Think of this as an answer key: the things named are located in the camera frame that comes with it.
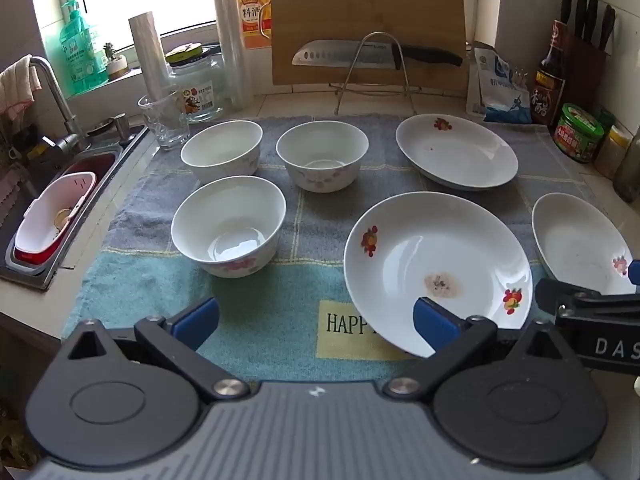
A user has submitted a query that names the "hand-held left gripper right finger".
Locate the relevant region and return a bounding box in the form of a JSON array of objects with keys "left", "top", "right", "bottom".
[{"left": 384, "top": 296, "right": 577, "bottom": 403}]

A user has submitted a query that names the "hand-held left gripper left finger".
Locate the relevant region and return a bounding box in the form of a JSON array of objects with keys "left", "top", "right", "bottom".
[{"left": 62, "top": 296, "right": 251, "bottom": 403}]

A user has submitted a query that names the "white plate faint smear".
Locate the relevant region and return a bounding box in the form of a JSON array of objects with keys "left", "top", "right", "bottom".
[{"left": 531, "top": 192, "right": 638, "bottom": 297}]

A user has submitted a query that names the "white plate pink stain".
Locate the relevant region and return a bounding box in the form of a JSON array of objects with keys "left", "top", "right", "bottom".
[{"left": 343, "top": 191, "right": 534, "bottom": 359}]

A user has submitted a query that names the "white bowl pink floral print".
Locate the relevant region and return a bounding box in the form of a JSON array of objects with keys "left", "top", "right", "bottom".
[{"left": 171, "top": 175, "right": 287, "bottom": 279}]

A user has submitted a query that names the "white plate small dark speck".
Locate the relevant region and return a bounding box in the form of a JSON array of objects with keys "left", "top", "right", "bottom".
[{"left": 395, "top": 114, "right": 519, "bottom": 192}]

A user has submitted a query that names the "plain white bowl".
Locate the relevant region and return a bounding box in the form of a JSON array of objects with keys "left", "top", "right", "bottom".
[{"left": 180, "top": 120, "right": 264, "bottom": 184}]

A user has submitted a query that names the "white bowl faint floral print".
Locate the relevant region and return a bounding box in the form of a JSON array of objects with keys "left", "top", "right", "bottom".
[{"left": 276, "top": 121, "right": 369, "bottom": 194}]

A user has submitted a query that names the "yellow lid spice jar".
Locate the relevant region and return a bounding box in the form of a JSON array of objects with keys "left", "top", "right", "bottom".
[{"left": 594, "top": 124, "right": 632, "bottom": 180}]

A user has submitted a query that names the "blue grey checked towel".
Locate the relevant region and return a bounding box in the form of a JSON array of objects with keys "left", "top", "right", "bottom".
[{"left": 61, "top": 114, "right": 601, "bottom": 386}]

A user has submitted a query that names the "green lid sauce jar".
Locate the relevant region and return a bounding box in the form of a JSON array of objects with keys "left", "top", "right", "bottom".
[{"left": 553, "top": 103, "right": 606, "bottom": 163}]

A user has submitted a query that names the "steel sink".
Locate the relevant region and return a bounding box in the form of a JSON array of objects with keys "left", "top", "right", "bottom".
[{"left": 0, "top": 122, "right": 151, "bottom": 292}]

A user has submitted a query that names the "red basin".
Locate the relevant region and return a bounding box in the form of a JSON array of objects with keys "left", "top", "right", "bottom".
[{"left": 12, "top": 152, "right": 120, "bottom": 266}]

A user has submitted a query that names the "white drain basket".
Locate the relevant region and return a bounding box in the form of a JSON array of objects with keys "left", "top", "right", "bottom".
[{"left": 14, "top": 171, "right": 97, "bottom": 256}]

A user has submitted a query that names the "clear drinking glass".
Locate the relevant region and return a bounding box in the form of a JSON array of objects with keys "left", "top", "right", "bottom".
[{"left": 137, "top": 91, "right": 192, "bottom": 150}]

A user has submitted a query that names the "brown knife block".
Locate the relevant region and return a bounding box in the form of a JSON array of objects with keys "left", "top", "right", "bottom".
[{"left": 565, "top": 22, "right": 608, "bottom": 111}]

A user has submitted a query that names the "dark vinegar bottle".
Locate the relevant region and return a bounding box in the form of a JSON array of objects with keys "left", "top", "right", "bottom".
[{"left": 531, "top": 19, "right": 568, "bottom": 127}]

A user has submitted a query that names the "blue white salt bag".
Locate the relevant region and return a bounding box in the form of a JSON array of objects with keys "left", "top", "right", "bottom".
[{"left": 466, "top": 41, "right": 533, "bottom": 125}]

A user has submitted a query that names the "glass jar black lid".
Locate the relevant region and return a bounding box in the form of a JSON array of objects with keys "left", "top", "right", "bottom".
[{"left": 165, "top": 42, "right": 226, "bottom": 123}]

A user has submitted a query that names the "metal faucet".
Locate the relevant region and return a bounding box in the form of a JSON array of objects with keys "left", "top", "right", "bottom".
[{"left": 27, "top": 56, "right": 131, "bottom": 153}]

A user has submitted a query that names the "short plastic wrap roll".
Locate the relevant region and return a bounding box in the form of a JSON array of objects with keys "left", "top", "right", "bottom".
[{"left": 128, "top": 11, "right": 173, "bottom": 106}]

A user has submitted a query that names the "small potted plant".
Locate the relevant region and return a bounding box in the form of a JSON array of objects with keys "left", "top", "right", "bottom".
[{"left": 102, "top": 41, "right": 130, "bottom": 81}]

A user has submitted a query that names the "tall plastic wrap roll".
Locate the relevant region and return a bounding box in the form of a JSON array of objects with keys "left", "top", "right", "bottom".
[{"left": 209, "top": 0, "right": 253, "bottom": 110}]

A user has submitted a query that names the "white dish cloth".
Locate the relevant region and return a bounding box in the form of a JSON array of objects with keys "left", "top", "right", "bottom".
[{"left": 0, "top": 55, "right": 43, "bottom": 121}]

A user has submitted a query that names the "green soap pump bottle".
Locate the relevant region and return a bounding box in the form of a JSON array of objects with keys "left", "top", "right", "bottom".
[{"left": 59, "top": 0, "right": 108, "bottom": 97}]

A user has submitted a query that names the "orange cooking wine bottle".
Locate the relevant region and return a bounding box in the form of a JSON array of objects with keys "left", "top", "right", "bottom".
[{"left": 235, "top": 0, "right": 273, "bottom": 51}]

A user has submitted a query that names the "bamboo cutting board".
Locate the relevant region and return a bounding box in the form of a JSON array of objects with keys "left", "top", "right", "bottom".
[{"left": 270, "top": 0, "right": 471, "bottom": 96}]

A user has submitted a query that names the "black-handled kitchen knife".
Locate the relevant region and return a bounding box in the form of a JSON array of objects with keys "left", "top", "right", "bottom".
[{"left": 291, "top": 39, "right": 464, "bottom": 68}]

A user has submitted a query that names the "metal wire rack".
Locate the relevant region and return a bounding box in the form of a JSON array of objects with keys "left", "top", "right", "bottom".
[{"left": 327, "top": 31, "right": 416, "bottom": 117}]

